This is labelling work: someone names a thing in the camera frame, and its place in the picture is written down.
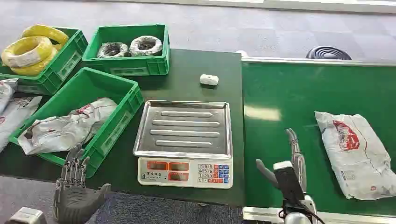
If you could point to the green conveyor belt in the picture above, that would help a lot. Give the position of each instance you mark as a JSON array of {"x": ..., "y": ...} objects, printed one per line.
[{"x": 278, "y": 92}]

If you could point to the small grey parcel bag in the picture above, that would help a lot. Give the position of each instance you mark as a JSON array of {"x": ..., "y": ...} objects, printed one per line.
[{"x": 5, "y": 91}]

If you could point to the small white rounded box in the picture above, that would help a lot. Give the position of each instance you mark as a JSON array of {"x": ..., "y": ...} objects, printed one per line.
[{"x": 209, "y": 79}]

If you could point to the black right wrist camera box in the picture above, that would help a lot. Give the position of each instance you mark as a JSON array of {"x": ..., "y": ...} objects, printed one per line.
[{"x": 287, "y": 182}]

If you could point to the green crate with grey coils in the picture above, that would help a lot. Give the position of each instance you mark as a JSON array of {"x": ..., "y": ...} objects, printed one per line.
[{"x": 130, "y": 65}]

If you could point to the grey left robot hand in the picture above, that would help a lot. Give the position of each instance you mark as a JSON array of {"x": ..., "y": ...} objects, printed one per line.
[{"x": 75, "y": 204}]

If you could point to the green crate with parcel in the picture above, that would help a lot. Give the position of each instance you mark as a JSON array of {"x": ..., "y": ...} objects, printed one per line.
[{"x": 111, "y": 123}]

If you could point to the flat grey parcel bag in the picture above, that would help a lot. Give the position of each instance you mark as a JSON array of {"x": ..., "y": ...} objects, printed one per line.
[{"x": 14, "y": 119}]

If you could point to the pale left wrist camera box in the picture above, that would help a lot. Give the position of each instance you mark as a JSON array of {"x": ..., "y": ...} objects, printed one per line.
[{"x": 26, "y": 217}]

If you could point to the black ribbed round object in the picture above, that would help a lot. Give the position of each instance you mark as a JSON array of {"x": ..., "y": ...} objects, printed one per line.
[{"x": 328, "y": 53}]

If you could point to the electronic weighing scale steel pan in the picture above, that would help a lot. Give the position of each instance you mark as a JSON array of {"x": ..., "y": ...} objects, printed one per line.
[{"x": 185, "y": 136}]

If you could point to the green crate with yellow coils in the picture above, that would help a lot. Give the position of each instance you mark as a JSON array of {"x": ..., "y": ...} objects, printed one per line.
[{"x": 63, "y": 66}]

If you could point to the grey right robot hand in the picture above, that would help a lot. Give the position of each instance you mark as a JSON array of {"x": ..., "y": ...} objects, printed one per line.
[{"x": 297, "y": 160}]

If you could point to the grey parcel bag red print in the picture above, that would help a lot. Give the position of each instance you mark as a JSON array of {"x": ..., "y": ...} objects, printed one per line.
[{"x": 355, "y": 154}]

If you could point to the crumpled grey parcel bag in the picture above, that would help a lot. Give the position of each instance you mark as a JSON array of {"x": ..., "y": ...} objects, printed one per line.
[{"x": 65, "y": 130}]

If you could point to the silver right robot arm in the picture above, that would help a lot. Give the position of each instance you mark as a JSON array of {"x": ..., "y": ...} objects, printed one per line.
[{"x": 298, "y": 218}]

